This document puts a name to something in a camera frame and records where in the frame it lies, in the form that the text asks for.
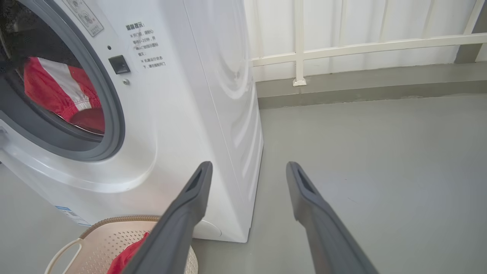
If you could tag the white metal railing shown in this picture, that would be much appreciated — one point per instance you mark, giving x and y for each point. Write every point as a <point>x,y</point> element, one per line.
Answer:
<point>361,47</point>

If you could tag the cream perforated laundry basket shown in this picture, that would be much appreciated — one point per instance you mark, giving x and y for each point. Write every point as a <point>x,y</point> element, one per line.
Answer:
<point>99,243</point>

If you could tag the white front-load washing machine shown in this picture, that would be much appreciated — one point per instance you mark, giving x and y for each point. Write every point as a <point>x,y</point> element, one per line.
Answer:
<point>171,133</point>

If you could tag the plain red garment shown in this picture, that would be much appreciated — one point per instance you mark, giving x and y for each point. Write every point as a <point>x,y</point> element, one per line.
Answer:
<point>125,258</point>

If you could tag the blue energy label sticker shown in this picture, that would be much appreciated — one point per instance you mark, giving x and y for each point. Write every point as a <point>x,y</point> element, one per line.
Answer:
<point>72,216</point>

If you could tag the grey rubber door gasket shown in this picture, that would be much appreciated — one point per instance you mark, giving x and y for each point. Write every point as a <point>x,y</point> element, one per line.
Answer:
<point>110,114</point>

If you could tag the black door lock slot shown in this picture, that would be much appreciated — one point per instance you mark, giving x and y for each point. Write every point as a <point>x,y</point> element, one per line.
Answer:
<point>119,64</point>

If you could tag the grey warning label sticker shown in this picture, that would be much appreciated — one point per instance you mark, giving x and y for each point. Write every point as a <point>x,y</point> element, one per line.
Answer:
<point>85,17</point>

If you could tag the red white-striped garment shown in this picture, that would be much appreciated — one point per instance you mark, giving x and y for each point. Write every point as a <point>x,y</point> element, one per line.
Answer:
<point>53,87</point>

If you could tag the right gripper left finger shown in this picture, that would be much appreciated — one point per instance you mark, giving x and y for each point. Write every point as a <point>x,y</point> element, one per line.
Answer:
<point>171,236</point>

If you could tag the steel washer drum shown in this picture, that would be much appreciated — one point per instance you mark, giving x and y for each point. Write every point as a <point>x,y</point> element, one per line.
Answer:
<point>38,38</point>

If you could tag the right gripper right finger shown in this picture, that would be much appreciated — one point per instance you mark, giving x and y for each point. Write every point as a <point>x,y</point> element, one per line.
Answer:
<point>327,236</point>

